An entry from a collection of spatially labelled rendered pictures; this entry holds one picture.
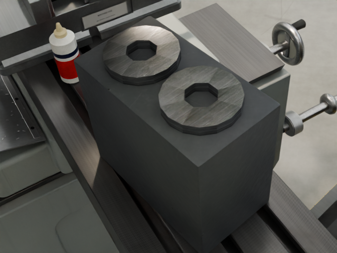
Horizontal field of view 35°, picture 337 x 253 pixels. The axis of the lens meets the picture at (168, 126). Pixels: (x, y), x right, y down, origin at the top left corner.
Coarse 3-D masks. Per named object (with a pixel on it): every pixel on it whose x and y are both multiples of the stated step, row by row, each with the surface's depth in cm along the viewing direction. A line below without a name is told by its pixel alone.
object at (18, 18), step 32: (0, 0) 92; (32, 0) 84; (64, 0) 90; (128, 0) 93; (160, 0) 96; (0, 32) 86; (32, 32) 88; (96, 32) 94; (0, 64) 89; (32, 64) 90
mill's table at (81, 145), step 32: (32, 96) 93; (64, 96) 85; (64, 128) 80; (96, 160) 76; (96, 192) 72; (128, 192) 72; (288, 192) 70; (128, 224) 69; (160, 224) 71; (256, 224) 67; (288, 224) 67; (320, 224) 66
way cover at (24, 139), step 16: (0, 80) 99; (0, 96) 96; (16, 96) 96; (0, 112) 92; (16, 112) 93; (0, 128) 90; (16, 128) 90; (32, 128) 91; (0, 144) 87; (16, 144) 87
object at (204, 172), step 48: (96, 48) 63; (144, 48) 62; (192, 48) 62; (96, 96) 63; (144, 96) 57; (192, 96) 57; (240, 96) 55; (144, 144) 59; (192, 144) 53; (240, 144) 54; (144, 192) 69; (192, 192) 55; (240, 192) 61; (192, 240) 64
